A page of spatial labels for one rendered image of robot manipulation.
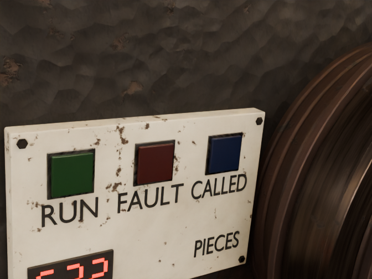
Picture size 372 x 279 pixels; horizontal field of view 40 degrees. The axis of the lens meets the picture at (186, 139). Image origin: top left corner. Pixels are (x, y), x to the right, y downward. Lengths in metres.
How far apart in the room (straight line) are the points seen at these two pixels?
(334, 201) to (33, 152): 0.26
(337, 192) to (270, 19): 0.19
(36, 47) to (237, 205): 0.27
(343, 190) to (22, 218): 0.28
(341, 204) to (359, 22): 0.26
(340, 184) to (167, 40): 0.20
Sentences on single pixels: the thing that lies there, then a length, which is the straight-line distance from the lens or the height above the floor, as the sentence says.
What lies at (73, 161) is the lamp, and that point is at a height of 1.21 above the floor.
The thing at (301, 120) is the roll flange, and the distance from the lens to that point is 0.57.
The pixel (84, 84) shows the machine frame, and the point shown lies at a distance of 0.45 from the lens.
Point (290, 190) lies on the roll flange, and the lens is 0.51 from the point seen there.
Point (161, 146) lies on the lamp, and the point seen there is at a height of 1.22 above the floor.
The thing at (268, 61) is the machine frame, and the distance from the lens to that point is 0.56.
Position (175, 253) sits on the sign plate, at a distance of 0.54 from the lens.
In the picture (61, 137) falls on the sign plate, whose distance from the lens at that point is 0.44.
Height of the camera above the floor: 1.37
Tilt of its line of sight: 17 degrees down
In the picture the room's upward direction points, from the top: 5 degrees clockwise
